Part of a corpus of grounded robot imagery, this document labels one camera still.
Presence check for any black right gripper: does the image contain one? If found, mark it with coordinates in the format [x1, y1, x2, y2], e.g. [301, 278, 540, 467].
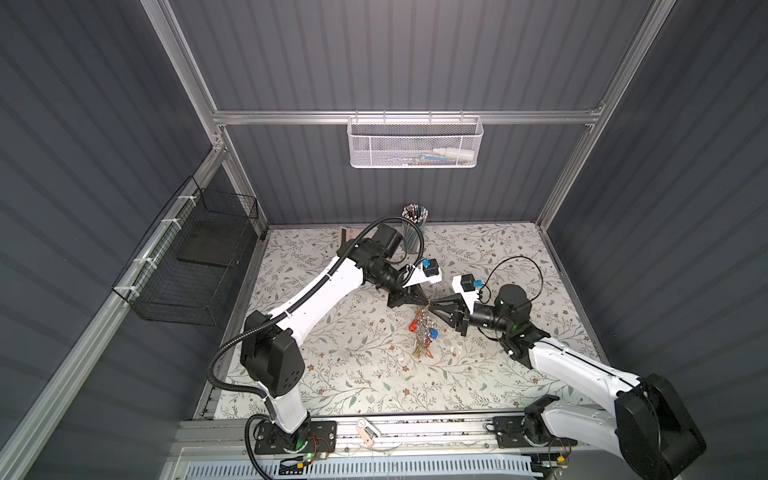
[429, 294, 511, 338]

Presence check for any round metal key organizer plate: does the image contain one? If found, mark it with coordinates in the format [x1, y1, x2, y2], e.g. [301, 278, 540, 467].
[410, 306, 438, 359]

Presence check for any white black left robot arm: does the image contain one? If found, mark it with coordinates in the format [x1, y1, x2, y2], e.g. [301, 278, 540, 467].
[240, 223, 441, 444]

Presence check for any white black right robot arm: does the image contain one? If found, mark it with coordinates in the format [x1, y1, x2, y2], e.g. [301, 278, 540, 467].
[428, 284, 707, 479]

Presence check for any clear pen cup with pens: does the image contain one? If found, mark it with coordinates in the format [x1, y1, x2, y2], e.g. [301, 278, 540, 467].
[402, 203, 428, 253]

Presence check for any pink desk calculator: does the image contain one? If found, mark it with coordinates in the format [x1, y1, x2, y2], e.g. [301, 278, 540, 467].
[338, 226, 360, 243]

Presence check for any white bottle in basket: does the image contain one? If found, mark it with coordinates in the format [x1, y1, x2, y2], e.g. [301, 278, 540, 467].
[432, 147, 476, 163]

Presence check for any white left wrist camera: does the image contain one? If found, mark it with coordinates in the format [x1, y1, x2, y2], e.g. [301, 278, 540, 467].
[406, 259, 442, 287]

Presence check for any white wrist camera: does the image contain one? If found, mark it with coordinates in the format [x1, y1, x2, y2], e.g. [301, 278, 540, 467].
[406, 259, 442, 287]
[451, 274, 483, 314]

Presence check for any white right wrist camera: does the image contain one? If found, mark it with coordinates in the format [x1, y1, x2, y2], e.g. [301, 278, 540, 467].
[451, 274, 483, 314]

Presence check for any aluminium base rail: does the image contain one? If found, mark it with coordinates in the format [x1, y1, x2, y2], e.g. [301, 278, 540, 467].
[160, 409, 593, 479]

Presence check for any white wire wall basket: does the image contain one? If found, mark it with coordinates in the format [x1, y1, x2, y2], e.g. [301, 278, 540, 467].
[346, 114, 484, 169]

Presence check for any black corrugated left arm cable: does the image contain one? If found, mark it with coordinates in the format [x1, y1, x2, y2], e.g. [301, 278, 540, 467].
[205, 216, 426, 400]

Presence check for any black wire side basket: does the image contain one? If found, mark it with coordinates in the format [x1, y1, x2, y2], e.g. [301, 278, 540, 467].
[113, 179, 260, 327]

